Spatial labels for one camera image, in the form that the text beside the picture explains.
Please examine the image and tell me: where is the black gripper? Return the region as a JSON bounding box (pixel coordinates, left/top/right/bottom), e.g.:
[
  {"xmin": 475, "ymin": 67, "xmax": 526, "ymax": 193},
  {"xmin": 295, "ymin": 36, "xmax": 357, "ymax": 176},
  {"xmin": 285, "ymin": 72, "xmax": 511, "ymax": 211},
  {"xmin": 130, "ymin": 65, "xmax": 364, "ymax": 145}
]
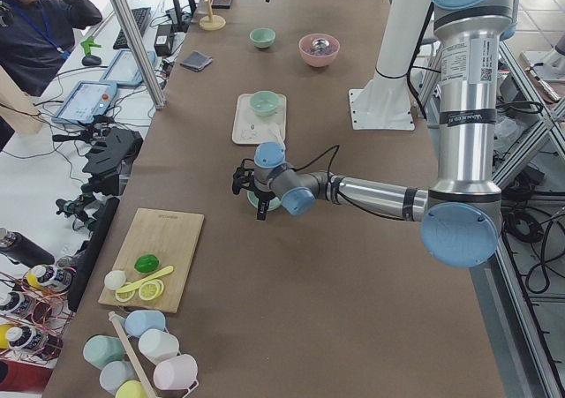
[{"xmin": 253, "ymin": 169, "xmax": 275, "ymax": 221}]

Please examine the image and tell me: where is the white ceramic spoon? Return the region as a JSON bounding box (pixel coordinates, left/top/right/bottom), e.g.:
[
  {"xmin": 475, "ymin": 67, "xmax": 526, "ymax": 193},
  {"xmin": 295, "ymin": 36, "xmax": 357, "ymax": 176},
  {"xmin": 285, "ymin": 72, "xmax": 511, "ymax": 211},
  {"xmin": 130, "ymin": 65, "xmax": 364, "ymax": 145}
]
[{"xmin": 267, "ymin": 124, "xmax": 285, "ymax": 147}]

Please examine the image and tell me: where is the white mug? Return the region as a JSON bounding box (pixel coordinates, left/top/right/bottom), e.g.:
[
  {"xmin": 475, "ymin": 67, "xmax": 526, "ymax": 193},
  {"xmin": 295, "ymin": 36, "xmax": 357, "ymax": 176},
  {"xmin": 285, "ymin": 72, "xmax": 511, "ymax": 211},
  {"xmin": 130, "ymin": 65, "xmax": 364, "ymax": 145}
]
[{"xmin": 138, "ymin": 328, "xmax": 180, "ymax": 364}]

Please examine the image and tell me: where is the pink bowl with ice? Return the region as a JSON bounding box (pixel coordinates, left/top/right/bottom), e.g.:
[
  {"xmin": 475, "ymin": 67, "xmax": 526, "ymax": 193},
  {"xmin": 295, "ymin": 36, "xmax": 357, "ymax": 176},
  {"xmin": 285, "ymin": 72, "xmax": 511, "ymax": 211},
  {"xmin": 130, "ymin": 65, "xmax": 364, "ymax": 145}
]
[{"xmin": 298, "ymin": 33, "xmax": 341, "ymax": 68}]

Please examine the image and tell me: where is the green bowl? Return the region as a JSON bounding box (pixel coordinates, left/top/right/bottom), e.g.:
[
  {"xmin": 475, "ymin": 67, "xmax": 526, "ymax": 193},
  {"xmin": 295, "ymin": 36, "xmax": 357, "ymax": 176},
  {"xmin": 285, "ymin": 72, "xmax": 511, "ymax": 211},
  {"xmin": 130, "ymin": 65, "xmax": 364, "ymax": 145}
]
[
  {"xmin": 250, "ymin": 90, "xmax": 280, "ymax": 117},
  {"xmin": 247, "ymin": 191, "xmax": 281, "ymax": 212},
  {"xmin": 249, "ymin": 27, "xmax": 276, "ymax": 49}
]

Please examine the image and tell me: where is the seated person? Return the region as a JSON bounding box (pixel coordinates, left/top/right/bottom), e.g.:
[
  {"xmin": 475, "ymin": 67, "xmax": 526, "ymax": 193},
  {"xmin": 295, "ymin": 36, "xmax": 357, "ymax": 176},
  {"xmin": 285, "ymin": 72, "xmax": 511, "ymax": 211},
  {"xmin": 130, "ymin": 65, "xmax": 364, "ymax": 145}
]
[{"xmin": 1, "ymin": 0, "xmax": 102, "ymax": 96}]

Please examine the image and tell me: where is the blue teach pendant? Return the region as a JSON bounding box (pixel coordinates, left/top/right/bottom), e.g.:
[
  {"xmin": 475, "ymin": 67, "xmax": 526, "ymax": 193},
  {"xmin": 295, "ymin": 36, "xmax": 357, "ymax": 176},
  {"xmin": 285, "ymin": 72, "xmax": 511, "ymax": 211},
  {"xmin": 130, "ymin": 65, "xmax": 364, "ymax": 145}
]
[
  {"xmin": 51, "ymin": 81, "xmax": 117, "ymax": 125},
  {"xmin": 100, "ymin": 49, "xmax": 143, "ymax": 87}
]

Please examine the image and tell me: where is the blue mug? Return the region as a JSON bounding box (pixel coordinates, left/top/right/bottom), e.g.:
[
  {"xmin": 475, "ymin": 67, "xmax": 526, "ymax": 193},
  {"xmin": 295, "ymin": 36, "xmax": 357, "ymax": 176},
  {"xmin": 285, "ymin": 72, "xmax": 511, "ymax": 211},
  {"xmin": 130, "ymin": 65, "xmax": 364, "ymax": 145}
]
[{"xmin": 124, "ymin": 310, "xmax": 166, "ymax": 338}]

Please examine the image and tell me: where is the beige rabbit tray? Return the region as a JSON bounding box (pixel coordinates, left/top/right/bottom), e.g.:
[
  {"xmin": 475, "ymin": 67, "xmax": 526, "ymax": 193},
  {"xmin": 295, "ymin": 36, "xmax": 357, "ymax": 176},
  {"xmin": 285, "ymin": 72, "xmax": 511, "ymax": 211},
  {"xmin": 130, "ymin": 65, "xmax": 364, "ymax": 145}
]
[{"xmin": 231, "ymin": 94, "xmax": 287, "ymax": 145}]

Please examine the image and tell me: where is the white garlic bulb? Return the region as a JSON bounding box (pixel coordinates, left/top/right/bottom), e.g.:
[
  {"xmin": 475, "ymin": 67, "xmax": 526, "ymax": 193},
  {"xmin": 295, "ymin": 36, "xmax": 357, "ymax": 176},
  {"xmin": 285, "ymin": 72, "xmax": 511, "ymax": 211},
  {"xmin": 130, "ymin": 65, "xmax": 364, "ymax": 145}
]
[{"xmin": 104, "ymin": 270, "xmax": 127, "ymax": 291}]

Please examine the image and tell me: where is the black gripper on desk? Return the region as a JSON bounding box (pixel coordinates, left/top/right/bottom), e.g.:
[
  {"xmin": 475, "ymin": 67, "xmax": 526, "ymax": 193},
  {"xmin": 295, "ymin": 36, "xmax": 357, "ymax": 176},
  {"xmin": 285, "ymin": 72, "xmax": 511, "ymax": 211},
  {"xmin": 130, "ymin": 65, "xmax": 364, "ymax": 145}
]
[{"xmin": 52, "ymin": 127, "xmax": 143, "ymax": 197}]

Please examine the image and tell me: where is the lemon slice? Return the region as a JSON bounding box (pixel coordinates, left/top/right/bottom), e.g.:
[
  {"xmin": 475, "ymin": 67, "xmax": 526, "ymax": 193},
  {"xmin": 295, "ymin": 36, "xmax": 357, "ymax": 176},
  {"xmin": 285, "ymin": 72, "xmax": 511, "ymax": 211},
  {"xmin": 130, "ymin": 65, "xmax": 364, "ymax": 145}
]
[
  {"xmin": 138, "ymin": 279, "xmax": 165, "ymax": 301},
  {"xmin": 114, "ymin": 289, "xmax": 136, "ymax": 303}
]

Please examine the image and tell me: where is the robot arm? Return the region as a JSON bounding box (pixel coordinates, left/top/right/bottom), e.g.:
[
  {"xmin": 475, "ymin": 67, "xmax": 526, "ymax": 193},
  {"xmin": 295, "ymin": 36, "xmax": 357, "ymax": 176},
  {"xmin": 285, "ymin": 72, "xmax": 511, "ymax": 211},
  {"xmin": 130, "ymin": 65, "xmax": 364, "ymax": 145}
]
[{"xmin": 232, "ymin": 0, "xmax": 518, "ymax": 267}]

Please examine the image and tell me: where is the black water bottle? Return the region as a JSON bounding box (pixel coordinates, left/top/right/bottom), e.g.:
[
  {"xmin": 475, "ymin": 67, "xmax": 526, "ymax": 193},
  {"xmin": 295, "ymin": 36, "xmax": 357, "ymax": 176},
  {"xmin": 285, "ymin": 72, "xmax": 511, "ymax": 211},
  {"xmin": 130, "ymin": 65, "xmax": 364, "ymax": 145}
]
[{"xmin": 1, "ymin": 228, "xmax": 55, "ymax": 268}]

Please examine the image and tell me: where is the yellow mug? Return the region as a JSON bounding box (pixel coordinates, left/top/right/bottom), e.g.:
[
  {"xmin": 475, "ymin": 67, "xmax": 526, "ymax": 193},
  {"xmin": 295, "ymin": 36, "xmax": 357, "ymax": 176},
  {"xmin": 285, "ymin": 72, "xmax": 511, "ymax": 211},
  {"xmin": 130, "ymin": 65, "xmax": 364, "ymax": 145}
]
[{"xmin": 115, "ymin": 380, "xmax": 148, "ymax": 398}]

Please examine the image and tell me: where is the yellow drink bottle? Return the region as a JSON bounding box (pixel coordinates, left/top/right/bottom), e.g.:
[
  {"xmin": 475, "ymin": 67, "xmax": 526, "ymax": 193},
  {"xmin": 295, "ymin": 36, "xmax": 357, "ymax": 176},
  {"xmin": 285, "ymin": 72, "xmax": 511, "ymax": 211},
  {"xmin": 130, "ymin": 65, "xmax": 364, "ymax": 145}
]
[{"xmin": 29, "ymin": 265, "xmax": 74, "ymax": 293}]

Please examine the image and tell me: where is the green plastic tool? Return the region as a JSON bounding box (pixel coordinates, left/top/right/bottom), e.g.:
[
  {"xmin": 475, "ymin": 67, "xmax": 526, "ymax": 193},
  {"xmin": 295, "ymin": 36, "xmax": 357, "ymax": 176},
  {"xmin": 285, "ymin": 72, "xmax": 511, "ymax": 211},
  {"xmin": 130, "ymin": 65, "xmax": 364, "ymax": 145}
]
[{"xmin": 80, "ymin": 36, "xmax": 102, "ymax": 56}]

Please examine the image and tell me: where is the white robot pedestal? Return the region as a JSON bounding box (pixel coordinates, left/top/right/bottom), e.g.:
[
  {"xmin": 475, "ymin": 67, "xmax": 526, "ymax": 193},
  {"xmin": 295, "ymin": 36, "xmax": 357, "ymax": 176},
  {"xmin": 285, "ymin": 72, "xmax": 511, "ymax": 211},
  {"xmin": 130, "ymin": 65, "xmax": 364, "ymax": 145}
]
[{"xmin": 349, "ymin": 0, "xmax": 433, "ymax": 131}]

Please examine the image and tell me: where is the black computer mouse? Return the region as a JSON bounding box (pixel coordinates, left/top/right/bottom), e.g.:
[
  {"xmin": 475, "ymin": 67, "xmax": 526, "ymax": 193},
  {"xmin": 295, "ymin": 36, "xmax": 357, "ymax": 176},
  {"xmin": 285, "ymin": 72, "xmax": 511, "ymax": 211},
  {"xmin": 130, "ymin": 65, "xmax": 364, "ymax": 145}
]
[{"xmin": 81, "ymin": 55, "xmax": 102, "ymax": 67}]

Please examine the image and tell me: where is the black keyboard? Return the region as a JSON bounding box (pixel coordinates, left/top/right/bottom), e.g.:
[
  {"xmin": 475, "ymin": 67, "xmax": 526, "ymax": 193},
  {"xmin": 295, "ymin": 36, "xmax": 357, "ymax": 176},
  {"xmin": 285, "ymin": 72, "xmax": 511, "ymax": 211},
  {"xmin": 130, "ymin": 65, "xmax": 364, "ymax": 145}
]
[{"xmin": 112, "ymin": 6, "xmax": 154, "ymax": 50}]

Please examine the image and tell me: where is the green mug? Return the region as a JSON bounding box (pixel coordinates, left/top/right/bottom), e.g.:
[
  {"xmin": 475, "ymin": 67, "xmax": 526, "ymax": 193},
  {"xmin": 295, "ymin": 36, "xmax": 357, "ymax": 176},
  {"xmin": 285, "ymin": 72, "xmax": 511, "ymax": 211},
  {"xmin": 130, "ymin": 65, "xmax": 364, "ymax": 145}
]
[{"xmin": 83, "ymin": 335, "xmax": 125, "ymax": 370}]

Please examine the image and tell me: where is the aluminium frame post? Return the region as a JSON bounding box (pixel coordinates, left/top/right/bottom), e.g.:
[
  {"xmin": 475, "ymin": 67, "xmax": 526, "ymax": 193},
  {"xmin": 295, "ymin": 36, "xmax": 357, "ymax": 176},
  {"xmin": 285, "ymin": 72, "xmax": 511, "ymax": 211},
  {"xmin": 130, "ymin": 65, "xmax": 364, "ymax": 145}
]
[{"xmin": 109, "ymin": 0, "xmax": 166, "ymax": 110}]

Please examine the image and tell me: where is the green bowl on tray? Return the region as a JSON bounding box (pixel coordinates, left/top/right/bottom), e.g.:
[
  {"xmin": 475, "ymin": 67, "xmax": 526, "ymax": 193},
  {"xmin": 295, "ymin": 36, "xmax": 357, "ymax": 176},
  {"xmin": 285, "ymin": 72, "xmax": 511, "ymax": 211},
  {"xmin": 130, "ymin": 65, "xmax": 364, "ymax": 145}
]
[{"xmin": 250, "ymin": 90, "xmax": 280, "ymax": 117}]

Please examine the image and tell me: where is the bamboo cutting board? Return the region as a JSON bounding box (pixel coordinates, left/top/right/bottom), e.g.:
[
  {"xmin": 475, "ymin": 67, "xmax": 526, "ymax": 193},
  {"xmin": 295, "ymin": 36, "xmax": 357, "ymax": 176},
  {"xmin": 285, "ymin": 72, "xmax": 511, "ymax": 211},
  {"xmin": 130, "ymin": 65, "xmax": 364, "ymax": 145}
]
[{"xmin": 102, "ymin": 208, "xmax": 205, "ymax": 313}]

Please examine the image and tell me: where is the grey mug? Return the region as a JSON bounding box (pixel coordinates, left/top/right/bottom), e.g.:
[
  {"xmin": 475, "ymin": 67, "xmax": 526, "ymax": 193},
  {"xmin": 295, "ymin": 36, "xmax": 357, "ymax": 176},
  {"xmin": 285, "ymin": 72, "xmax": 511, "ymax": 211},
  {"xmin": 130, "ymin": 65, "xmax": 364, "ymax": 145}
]
[{"xmin": 99, "ymin": 361, "xmax": 138, "ymax": 395}]

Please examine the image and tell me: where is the pink mug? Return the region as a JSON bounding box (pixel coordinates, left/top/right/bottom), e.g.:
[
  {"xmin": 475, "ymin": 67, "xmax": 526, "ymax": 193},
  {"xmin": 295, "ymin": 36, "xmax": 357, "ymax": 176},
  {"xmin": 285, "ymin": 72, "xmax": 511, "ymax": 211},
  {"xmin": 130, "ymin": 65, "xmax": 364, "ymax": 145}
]
[{"xmin": 153, "ymin": 354, "xmax": 199, "ymax": 391}]

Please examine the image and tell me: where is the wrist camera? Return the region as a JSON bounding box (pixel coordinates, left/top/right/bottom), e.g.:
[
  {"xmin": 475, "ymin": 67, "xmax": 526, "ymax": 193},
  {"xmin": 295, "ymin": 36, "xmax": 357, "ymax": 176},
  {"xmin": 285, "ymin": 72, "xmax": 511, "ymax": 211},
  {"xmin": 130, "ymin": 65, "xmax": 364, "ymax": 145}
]
[{"xmin": 231, "ymin": 158, "xmax": 255, "ymax": 195}]

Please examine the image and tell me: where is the grey folded cloth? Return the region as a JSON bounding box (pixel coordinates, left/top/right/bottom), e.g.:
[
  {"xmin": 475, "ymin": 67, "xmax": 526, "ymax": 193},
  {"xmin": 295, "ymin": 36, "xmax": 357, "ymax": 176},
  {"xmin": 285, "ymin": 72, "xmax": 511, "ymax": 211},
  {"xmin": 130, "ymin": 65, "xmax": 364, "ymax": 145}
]
[{"xmin": 180, "ymin": 51, "xmax": 214, "ymax": 72}]

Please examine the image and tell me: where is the green lime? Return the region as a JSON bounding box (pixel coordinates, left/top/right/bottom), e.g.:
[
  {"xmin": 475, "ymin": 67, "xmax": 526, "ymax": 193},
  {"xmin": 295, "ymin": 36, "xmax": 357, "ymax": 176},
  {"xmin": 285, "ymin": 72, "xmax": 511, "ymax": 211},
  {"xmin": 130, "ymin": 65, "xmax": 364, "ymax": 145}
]
[{"xmin": 134, "ymin": 254, "xmax": 160, "ymax": 274}]

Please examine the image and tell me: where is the yellow plastic knife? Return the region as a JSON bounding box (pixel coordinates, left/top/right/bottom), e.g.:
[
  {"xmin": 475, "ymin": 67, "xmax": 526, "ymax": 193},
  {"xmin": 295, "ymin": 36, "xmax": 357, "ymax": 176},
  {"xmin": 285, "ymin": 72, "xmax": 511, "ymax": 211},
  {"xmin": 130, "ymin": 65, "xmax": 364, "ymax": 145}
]
[{"xmin": 116, "ymin": 266, "xmax": 175, "ymax": 294}]

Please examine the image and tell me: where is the wooden mug tree stand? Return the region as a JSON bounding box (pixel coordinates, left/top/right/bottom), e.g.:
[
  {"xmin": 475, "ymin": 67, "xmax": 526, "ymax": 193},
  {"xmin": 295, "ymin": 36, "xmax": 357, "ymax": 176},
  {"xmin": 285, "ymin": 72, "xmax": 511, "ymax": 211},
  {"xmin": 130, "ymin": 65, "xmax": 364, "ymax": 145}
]
[{"xmin": 199, "ymin": 0, "xmax": 226, "ymax": 31}]

